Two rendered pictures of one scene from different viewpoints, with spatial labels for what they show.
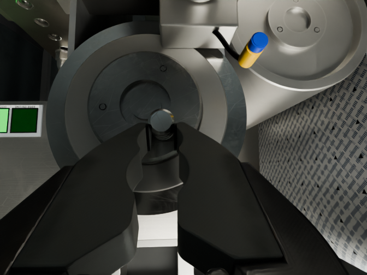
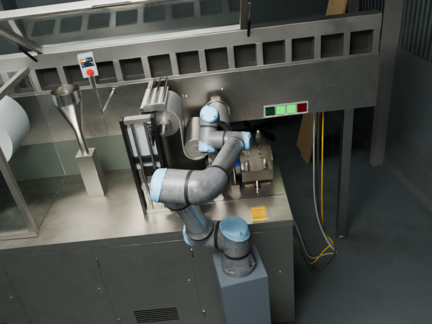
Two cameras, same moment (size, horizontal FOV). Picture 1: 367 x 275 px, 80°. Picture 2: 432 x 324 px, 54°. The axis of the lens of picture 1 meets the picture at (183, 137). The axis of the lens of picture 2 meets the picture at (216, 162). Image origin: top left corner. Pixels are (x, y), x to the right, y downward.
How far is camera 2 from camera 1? 1.93 m
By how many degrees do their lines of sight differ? 24
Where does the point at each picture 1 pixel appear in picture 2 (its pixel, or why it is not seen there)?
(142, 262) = (220, 54)
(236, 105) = not seen: hidden behind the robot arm
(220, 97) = not seen: hidden behind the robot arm
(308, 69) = (193, 142)
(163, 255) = (211, 58)
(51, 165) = (258, 96)
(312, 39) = (193, 146)
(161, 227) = (214, 78)
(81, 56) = not seen: hidden behind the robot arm
